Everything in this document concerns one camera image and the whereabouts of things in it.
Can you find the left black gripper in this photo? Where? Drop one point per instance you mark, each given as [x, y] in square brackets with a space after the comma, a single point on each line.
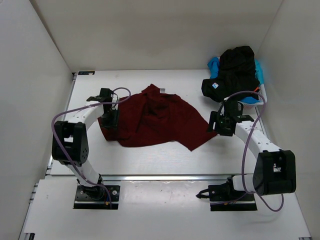
[112, 124]

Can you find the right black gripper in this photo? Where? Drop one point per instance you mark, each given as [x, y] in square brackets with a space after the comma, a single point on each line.
[216, 118]

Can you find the dark red t shirt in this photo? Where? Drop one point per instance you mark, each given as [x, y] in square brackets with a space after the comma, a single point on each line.
[151, 118]

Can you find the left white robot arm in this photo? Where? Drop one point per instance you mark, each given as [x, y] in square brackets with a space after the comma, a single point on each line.
[70, 144]

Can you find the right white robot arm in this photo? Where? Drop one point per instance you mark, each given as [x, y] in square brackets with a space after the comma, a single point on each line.
[275, 169]

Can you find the white plastic laundry basket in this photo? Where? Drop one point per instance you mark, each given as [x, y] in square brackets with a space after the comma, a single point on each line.
[260, 102]

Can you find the black t shirt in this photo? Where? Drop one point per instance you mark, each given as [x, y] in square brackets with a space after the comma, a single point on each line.
[236, 74]

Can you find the black label sticker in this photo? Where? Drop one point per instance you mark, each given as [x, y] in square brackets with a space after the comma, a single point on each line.
[86, 73]

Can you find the blue t shirt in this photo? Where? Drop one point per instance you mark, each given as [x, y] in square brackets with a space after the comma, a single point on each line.
[214, 65]

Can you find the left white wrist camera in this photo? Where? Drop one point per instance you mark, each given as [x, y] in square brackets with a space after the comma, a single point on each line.
[114, 102]

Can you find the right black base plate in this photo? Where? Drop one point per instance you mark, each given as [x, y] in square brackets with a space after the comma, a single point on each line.
[224, 198]

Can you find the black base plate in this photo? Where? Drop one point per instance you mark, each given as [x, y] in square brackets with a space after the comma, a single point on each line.
[96, 198]
[224, 198]

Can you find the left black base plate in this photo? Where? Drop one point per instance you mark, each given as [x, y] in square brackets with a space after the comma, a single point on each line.
[96, 198]

